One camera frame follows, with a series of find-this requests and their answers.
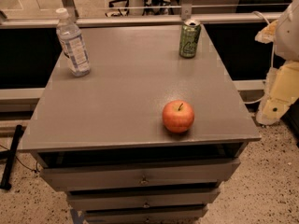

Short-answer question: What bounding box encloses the grey drawer cabinet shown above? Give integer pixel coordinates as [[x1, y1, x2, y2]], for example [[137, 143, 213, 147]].
[[20, 24, 262, 224]]

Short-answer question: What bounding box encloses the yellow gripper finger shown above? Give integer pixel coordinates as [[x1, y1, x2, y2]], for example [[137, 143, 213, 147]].
[[256, 61, 299, 125], [255, 20, 278, 44]]

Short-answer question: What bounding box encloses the black stand leg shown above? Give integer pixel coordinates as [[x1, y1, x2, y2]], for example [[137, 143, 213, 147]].
[[0, 125, 24, 190]]

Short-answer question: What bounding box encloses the grey drawer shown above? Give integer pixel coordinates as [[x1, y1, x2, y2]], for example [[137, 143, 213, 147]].
[[41, 158, 240, 191], [85, 205, 207, 224], [67, 188, 220, 211]]

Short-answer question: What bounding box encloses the bottom grey drawer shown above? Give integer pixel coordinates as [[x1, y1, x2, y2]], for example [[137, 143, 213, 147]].
[[85, 205, 207, 224]]

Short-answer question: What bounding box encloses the clear plastic water bottle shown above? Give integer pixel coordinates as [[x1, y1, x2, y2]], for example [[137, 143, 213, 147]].
[[56, 8, 91, 77]]

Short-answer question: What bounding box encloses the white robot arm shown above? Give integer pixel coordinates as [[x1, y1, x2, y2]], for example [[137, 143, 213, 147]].
[[255, 0, 299, 125]]

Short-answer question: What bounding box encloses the red apple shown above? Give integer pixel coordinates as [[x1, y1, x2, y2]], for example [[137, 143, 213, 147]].
[[162, 100, 194, 133]]

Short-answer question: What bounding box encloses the green soda can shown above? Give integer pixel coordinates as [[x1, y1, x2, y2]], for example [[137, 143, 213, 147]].
[[179, 19, 201, 58]]

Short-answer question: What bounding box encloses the top grey drawer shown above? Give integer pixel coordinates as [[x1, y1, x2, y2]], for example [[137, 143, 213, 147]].
[[41, 158, 240, 191]]

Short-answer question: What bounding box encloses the grey metal railing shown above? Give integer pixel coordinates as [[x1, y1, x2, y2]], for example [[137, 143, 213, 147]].
[[0, 0, 292, 29]]

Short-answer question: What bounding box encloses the middle grey drawer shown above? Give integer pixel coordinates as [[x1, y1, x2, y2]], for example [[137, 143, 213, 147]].
[[67, 188, 220, 211]]

